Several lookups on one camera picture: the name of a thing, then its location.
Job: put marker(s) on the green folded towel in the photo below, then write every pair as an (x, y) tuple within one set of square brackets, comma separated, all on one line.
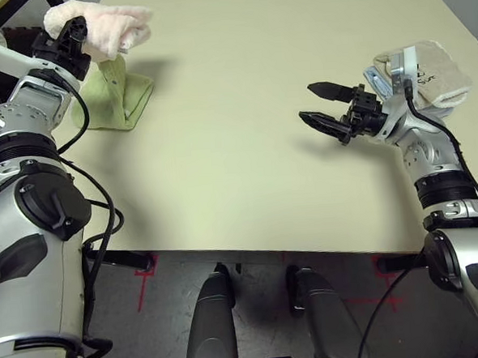
[(116, 93)]

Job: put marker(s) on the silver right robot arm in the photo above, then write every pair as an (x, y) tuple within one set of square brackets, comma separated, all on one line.
[(445, 166)]

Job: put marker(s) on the pink fluffy towel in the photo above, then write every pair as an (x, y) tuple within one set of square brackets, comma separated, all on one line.
[(104, 25)]

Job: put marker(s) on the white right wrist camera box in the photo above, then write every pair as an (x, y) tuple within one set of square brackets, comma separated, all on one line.
[(403, 75)]

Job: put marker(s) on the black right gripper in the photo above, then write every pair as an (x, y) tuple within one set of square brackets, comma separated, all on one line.
[(366, 112)]

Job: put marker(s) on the small black table foot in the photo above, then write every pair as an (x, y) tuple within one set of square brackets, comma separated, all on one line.
[(238, 266)]

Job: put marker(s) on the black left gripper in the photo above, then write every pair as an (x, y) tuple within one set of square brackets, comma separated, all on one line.
[(57, 54)]

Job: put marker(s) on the beige folded towel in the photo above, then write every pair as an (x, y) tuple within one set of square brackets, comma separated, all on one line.
[(439, 69)]

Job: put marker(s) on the grey right robot leg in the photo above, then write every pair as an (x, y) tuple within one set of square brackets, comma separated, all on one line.
[(325, 324)]

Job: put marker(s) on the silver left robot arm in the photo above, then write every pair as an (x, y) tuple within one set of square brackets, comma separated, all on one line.
[(27, 159)]

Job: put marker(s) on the light blue folded towel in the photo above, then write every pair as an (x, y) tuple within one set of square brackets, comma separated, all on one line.
[(377, 81)]

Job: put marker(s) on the yellow-edged table with black frame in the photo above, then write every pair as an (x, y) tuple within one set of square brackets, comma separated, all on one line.
[(53, 0)]

